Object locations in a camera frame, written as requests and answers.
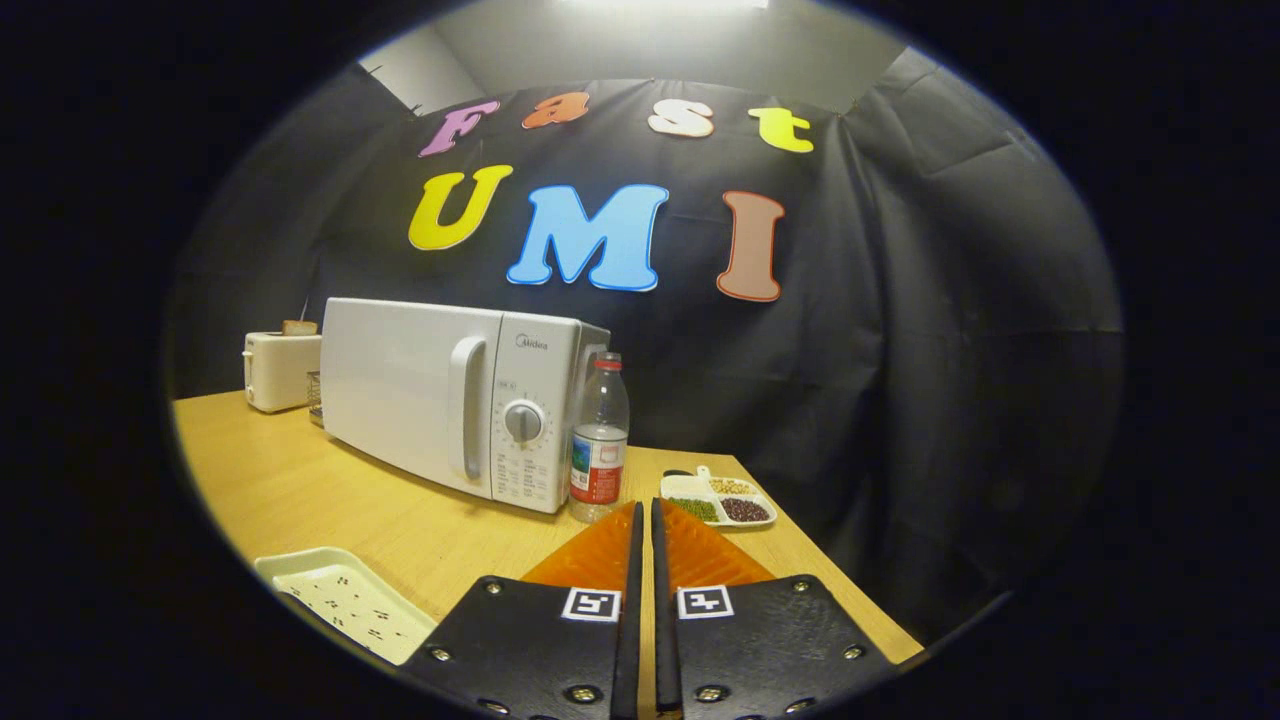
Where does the divided white bean dish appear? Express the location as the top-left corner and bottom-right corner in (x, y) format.
(660, 466), (778, 529)

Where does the speckled white tray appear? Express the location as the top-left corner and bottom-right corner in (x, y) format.
(254, 547), (439, 666)

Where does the white microwave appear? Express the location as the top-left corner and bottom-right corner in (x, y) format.
(320, 297), (611, 515)

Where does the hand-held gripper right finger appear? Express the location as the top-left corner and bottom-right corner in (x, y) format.
(652, 498), (896, 720)

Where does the white toaster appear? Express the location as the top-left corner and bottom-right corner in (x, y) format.
(243, 332), (323, 414)

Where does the red label water bottle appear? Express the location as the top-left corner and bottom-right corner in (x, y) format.
(569, 352), (631, 524)

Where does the ceiling light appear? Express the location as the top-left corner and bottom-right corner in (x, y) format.
(555, 0), (776, 13)

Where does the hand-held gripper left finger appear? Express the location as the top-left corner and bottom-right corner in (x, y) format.
(400, 500), (644, 720)

